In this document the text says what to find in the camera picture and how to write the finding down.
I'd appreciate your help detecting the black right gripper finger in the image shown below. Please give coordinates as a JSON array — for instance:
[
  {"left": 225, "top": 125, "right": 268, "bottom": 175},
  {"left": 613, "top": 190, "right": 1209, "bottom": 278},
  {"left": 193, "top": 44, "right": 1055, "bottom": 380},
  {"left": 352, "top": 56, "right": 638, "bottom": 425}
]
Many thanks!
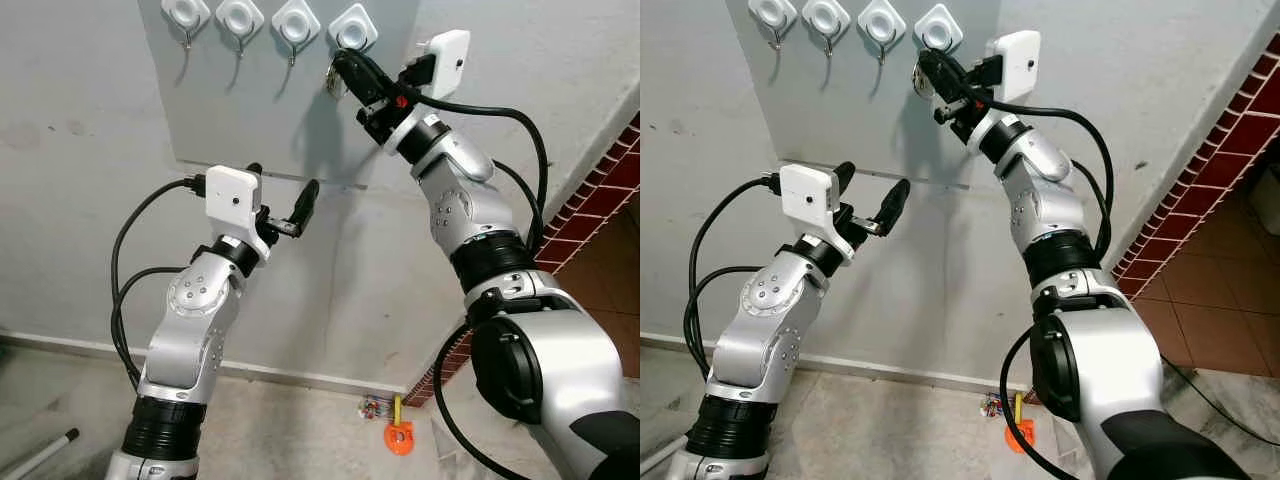
[
  {"left": 928, "top": 48, "right": 979, "bottom": 93},
  {"left": 345, "top": 48, "right": 399, "bottom": 93},
  {"left": 915, "top": 52, "right": 956, "bottom": 106},
  {"left": 331, "top": 52, "right": 373, "bottom": 109}
]

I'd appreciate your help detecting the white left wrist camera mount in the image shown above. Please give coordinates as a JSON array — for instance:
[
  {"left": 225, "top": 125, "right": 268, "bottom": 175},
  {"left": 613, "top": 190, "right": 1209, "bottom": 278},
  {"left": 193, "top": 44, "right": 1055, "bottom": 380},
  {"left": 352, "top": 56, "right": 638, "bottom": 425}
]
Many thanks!
[
  {"left": 202, "top": 164, "right": 272, "bottom": 264},
  {"left": 779, "top": 162, "right": 852, "bottom": 264}
]

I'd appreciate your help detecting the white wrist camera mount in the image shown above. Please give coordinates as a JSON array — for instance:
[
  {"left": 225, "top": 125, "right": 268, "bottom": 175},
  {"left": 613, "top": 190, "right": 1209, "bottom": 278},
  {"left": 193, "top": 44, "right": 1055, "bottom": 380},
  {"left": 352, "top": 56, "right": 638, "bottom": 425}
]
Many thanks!
[
  {"left": 779, "top": 162, "right": 852, "bottom": 264},
  {"left": 202, "top": 164, "right": 272, "bottom": 264},
  {"left": 388, "top": 29, "right": 472, "bottom": 151},
  {"left": 968, "top": 30, "right": 1042, "bottom": 143}
]

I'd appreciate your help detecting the white square wall hook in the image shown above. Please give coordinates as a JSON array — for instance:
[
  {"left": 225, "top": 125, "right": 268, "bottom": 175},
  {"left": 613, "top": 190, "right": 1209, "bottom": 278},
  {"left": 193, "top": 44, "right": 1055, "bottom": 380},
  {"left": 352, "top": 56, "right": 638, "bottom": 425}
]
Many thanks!
[
  {"left": 327, "top": 3, "right": 380, "bottom": 57},
  {"left": 271, "top": 0, "right": 324, "bottom": 67},
  {"left": 160, "top": 0, "right": 212, "bottom": 50},
  {"left": 749, "top": 0, "right": 799, "bottom": 50},
  {"left": 912, "top": 3, "right": 964, "bottom": 57},
  {"left": 215, "top": 0, "right": 267, "bottom": 60},
  {"left": 801, "top": 0, "right": 852, "bottom": 57},
  {"left": 856, "top": 0, "right": 907, "bottom": 64}
]

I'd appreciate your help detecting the grey wall panel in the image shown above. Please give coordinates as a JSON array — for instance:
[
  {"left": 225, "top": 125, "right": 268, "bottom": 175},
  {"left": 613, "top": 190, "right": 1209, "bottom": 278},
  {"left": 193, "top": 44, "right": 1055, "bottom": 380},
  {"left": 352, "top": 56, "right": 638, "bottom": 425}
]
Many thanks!
[
  {"left": 724, "top": 0, "right": 1002, "bottom": 192},
  {"left": 137, "top": 0, "right": 422, "bottom": 192}
]

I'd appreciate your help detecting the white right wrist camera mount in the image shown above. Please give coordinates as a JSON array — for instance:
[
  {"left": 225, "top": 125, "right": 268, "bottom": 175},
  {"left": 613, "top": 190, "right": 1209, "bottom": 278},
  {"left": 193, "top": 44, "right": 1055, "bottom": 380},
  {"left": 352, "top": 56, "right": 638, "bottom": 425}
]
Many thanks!
[
  {"left": 388, "top": 29, "right": 472, "bottom": 151},
  {"left": 968, "top": 30, "right": 1042, "bottom": 143}
]

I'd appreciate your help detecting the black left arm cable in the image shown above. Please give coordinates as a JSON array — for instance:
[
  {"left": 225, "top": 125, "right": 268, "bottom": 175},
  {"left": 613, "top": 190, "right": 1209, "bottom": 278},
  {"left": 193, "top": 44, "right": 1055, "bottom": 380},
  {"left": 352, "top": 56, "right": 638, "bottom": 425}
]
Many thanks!
[
  {"left": 109, "top": 176, "right": 208, "bottom": 393},
  {"left": 684, "top": 173, "right": 785, "bottom": 383}
]

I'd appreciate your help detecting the orange tool with yellow handle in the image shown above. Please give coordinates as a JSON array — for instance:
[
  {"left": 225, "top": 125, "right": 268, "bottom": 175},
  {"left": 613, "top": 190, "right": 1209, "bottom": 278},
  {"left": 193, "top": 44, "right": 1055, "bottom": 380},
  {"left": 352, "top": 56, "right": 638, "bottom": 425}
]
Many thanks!
[
  {"left": 1004, "top": 392, "right": 1037, "bottom": 454},
  {"left": 384, "top": 394, "right": 417, "bottom": 457}
]

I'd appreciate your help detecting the black cable on tiles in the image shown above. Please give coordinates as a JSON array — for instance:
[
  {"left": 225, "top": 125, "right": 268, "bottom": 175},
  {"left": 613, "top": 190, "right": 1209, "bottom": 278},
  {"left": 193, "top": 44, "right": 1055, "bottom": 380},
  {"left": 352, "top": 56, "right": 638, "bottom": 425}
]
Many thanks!
[{"left": 1163, "top": 362, "right": 1280, "bottom": 448}]

